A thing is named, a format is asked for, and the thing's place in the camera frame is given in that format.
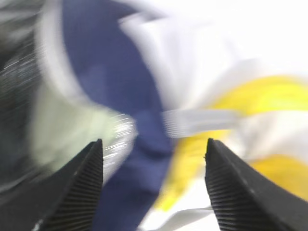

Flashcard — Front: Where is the yellow banana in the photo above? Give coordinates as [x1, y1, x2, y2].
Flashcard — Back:
[154, 75, 308, 212]

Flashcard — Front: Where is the green lid glass container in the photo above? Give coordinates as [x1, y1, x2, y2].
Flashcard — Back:
[30, 84, 137, 172]

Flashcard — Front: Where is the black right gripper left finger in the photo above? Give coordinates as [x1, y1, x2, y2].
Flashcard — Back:
[0, 139, 103, 231]

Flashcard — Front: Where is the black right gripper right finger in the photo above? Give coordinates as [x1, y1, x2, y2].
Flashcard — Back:
[205, 139, 308, 231]

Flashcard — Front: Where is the navy blue lunch bag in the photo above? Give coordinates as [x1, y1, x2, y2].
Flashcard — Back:
[0, 0, 241, 231]

